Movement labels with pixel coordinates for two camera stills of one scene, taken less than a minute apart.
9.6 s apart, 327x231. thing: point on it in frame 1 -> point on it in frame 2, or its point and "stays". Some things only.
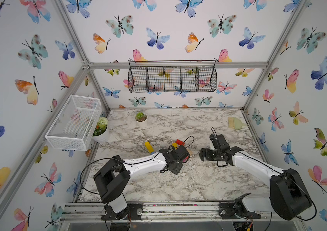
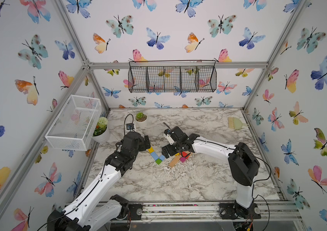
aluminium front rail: [83, 211] stays
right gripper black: [207, 154] -> [169, 152]
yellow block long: [149, 147] stays
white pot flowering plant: [101, 134] stays
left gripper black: [177, 171] -> [143, 147]
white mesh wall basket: [73, 125] stays
